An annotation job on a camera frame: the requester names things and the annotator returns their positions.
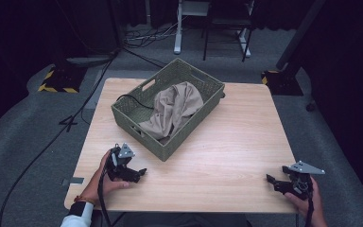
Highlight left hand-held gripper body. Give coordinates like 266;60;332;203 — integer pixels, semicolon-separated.
106;143;136;182

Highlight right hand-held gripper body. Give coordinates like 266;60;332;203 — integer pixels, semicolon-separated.
282;160;325;201

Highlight beige shorts with black drawstring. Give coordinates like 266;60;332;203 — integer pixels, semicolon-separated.
116;80;205;141

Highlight green woven basket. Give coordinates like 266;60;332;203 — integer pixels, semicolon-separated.
111;57;226;163

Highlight person's left hand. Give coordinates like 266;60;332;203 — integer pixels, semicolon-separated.
79;150;130;204

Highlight person's right hand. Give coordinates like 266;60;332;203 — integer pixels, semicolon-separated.
285;185;328;227

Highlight grey tape piece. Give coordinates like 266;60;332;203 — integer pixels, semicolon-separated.
60;177;85;186

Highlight person's lap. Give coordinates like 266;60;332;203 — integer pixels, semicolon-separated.
91;212;250;227

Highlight small black caster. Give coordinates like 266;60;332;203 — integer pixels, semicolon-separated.
305;100;318;113

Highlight black yellow striped stand base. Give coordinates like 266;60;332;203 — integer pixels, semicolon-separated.
37;64;88;94
260;69;304;96

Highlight grey round stand base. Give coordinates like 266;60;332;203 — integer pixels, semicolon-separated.
65;54;116;68

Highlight dark slanted pole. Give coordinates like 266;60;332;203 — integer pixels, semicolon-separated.
275;0;327;71

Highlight right hand-held gripper black cable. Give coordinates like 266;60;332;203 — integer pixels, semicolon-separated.
305;197;315;227

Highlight hand-held gripper black cable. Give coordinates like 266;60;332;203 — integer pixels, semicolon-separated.
96;171;112;227
305;197;315;227

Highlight left hand-held gripper black cable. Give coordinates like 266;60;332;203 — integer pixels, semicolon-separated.
96;171;112;227

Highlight long black floor cable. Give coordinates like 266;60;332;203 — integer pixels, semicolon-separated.
0;46;121;227

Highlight bundle of floor cables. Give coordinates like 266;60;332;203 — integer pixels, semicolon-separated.
122;15;187;50

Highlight white desk frame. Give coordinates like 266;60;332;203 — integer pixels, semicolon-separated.
173;0;253;59

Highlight black chair frame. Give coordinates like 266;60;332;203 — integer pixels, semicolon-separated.
201;0;255;62

